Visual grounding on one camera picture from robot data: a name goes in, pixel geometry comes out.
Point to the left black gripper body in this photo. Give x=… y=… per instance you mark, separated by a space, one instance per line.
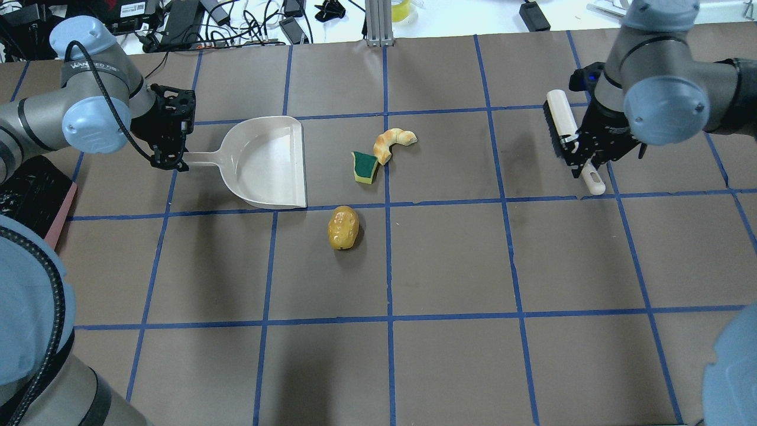
x=155 y=123

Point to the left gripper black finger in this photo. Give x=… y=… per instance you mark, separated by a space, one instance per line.
x=169 y=160

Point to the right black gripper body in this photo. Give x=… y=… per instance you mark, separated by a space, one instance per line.
x=609 y=133

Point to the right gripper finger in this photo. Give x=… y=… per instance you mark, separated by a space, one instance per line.
x=576 y=165

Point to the cream hand brush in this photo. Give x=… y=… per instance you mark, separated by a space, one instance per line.
x=565 y=138

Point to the cream plastic dustpan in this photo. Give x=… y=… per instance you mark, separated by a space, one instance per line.
x=262 y=162

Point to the yellow toy potato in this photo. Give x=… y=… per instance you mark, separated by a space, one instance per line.
x=343 y=228

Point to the toy croissant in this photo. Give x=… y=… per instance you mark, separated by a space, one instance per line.
x=383 y=143

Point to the green yellow sponge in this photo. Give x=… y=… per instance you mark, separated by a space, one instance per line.
x=364 y=167

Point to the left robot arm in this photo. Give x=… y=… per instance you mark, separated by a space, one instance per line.
x=103 y=103

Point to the black bag lined bin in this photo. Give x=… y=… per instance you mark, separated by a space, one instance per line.
x=39 y=196

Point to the black power adapter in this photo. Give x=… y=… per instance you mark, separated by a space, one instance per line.
x=533 y=17

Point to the yellow tape roll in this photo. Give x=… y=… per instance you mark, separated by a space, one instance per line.
x=400 y=10

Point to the aluminium frame post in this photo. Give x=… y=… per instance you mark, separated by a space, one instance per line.
x=378 y=21

